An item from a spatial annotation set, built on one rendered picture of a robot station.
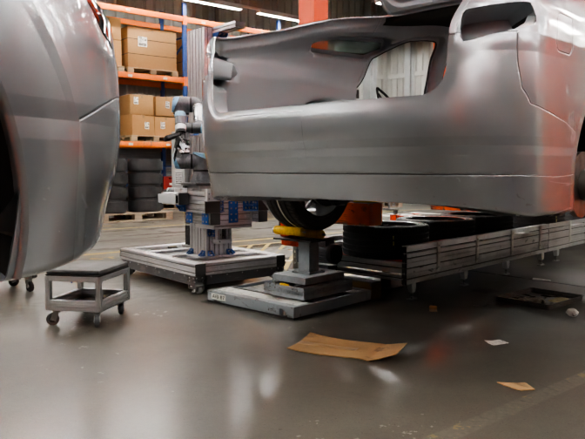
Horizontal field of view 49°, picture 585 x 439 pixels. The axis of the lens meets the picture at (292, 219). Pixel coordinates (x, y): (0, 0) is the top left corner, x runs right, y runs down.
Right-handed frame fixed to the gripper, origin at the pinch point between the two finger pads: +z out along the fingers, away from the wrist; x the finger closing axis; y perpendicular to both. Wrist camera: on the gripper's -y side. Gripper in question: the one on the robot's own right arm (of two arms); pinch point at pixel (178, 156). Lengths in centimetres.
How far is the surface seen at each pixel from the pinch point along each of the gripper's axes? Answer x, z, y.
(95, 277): 14, 87, -47
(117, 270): 26, 75, -30
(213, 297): 42, 79, 45
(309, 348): -73, 146, 36
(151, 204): 635, -319, 252
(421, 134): -195, 96, 8
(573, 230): -6, -25, 445
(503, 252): -21, 30, 295
